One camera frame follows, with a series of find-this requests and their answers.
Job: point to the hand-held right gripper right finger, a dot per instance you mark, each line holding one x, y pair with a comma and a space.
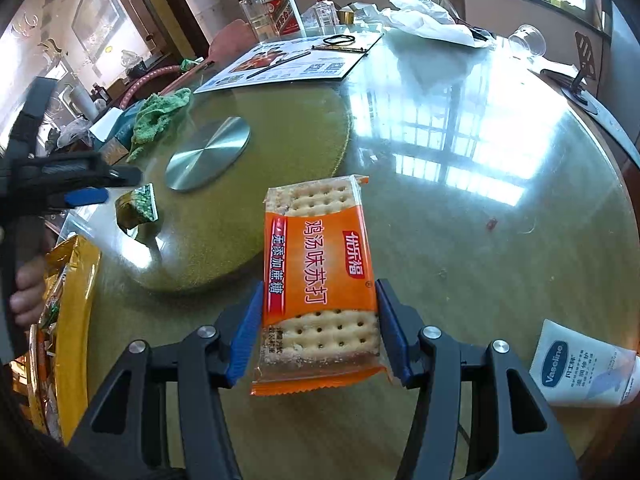
395, 340

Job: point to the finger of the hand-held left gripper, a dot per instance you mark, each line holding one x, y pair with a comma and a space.
85, 170
87, 197

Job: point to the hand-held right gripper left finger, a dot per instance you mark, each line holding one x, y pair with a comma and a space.
245, 337

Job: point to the green gold snack packet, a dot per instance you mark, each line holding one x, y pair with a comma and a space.
137, 207

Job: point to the orange cracker packet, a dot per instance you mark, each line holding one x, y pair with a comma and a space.
320, 260

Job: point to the yellow cardboard box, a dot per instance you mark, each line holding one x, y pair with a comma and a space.
75, 320

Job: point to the person's left hand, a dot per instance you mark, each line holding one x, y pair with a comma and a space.
29, 290

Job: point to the teal white box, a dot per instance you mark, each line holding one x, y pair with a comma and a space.
117, 137

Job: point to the gold foil package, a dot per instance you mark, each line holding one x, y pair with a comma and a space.
65, 257

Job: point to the white paper roll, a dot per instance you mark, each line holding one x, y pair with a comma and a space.
82, 100

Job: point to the green cloth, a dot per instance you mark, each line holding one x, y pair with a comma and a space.
157, 117

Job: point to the pink hoop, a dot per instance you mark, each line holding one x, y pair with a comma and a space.
150, 77

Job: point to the round metal disc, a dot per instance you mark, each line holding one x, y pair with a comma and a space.
207, 154

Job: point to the pile of snack packets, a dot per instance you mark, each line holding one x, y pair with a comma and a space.
47, 340

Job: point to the small green packet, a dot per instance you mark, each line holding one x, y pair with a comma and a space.
192, 63

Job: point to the white lotion tube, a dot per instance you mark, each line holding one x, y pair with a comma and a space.
580, 365

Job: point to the reddish hand fan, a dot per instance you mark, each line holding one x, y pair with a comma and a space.
232, 40

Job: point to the black stick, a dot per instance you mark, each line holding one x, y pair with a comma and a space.
277, 64

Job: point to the glass jar with black lid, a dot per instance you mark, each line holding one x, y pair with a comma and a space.
255, 15

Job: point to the printed paper placemat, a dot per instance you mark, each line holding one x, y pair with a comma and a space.
300, 62

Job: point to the white bottle with red label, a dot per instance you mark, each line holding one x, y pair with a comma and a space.
285, 12

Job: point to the thin dark stick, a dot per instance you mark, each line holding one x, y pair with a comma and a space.
340, 48

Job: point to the small clear glass bottle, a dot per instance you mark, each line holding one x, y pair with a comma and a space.
325, 10

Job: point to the small gold box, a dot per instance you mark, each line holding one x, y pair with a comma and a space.
345, 16

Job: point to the white plastic bag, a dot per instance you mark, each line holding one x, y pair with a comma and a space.
430, 17

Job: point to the clear plastic cup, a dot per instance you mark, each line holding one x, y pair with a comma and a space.
526, 40

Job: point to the brown phone stand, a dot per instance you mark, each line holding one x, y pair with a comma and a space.
585, 60

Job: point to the framed wall picture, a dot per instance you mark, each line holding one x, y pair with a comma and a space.
97, 15

